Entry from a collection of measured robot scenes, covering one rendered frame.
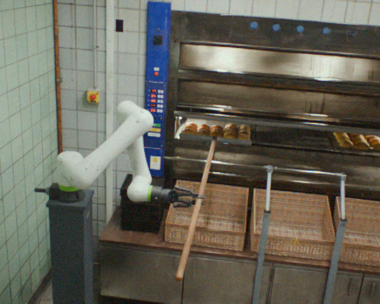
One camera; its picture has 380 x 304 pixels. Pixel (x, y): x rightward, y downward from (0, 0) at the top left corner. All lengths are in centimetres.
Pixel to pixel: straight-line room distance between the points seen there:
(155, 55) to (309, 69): 107
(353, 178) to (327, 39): 104
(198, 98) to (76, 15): 104
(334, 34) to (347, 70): 26
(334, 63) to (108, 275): 218
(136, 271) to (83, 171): 134
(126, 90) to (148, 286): 142
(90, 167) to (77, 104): 140
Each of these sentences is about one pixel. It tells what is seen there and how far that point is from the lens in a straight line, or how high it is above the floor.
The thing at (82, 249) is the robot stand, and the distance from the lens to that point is 272.
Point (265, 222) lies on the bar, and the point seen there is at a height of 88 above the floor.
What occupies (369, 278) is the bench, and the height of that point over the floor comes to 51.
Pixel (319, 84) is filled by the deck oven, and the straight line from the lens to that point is 353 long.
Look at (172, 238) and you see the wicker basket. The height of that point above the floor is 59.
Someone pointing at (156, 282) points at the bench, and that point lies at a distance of 359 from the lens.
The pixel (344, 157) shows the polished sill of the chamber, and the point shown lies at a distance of 372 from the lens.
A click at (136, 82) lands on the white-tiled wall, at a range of 358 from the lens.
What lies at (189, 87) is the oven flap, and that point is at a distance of 354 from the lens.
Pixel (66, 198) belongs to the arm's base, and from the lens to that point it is 262.
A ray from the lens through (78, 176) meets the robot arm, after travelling 240.
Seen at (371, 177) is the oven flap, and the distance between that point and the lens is 383.
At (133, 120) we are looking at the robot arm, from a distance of 245.
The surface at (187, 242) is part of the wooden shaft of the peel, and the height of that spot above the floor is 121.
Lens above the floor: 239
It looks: 21 degrees down
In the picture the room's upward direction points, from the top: 4 degrees clockwise
